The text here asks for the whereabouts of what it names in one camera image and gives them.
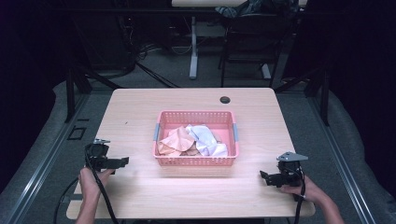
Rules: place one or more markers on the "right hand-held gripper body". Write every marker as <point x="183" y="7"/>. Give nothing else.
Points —
<point x="290" y="169"/>

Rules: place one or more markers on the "black chair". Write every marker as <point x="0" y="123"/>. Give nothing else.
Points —
<point x="249" y="46"/>

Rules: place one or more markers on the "white light blue cloth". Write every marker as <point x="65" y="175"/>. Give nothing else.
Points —
<point x="207" y="141"/>

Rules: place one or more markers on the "black metal stand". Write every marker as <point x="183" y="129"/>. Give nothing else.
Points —
<point x="324" y="96"/>
<point x="70" y="93"/>

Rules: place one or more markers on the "aluminium floor rail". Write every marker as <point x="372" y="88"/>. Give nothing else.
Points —
<point x="342" y="168"/>
<point x="40" y="168"/>

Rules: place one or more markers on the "pink plastic basket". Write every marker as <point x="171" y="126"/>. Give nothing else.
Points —
<point x="196" y="160"/>

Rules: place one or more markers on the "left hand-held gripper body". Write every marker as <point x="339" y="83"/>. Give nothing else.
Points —
<point x="97" y="153"/>

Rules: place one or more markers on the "dark patterned cloth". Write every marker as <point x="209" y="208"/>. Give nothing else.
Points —
<point x="239" y="8"/>

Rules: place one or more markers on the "peach orange cloth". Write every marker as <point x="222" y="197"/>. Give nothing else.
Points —
<point x="177" y="141"/>

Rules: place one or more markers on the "white desk leg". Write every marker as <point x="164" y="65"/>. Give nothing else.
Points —
<point x="193" y="49"/>
<point x="266" y="71"/>

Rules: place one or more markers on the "person's left hand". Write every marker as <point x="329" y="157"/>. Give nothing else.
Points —
<point x="90" y="184"/>

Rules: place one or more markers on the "person's right hand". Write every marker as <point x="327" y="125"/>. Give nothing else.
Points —
<point x="306" y="192"/>

